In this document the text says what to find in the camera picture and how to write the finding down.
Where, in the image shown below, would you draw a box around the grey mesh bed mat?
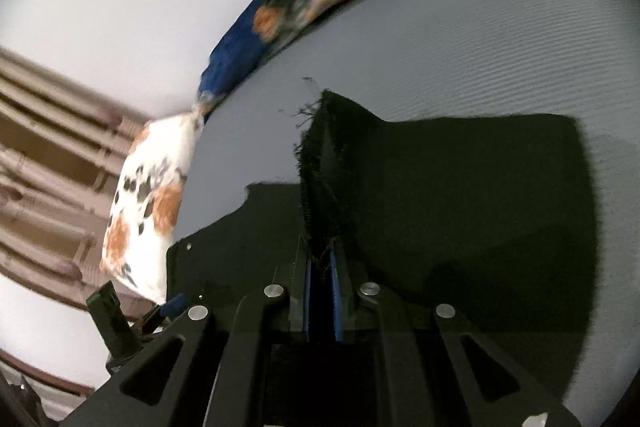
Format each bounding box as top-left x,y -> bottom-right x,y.
172,0 -> 640,427

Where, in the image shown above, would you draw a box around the black pants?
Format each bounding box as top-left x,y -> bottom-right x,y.
165,89 -> 601,427

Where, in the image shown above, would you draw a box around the blue floral blanket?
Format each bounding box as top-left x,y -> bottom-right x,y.
192,0 -> 581,120

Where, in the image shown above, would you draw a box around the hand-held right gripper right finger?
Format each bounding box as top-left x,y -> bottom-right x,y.
329,249 -> 585,427

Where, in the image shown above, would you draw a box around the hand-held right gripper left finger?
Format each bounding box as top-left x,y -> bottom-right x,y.
62,251 -> 315,427

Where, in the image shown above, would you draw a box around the white floral pillow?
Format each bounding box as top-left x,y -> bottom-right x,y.
99,111 -> 205,305

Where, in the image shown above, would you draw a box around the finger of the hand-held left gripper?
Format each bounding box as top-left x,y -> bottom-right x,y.
86,282 -> 145,374
141,293 -> 188,335

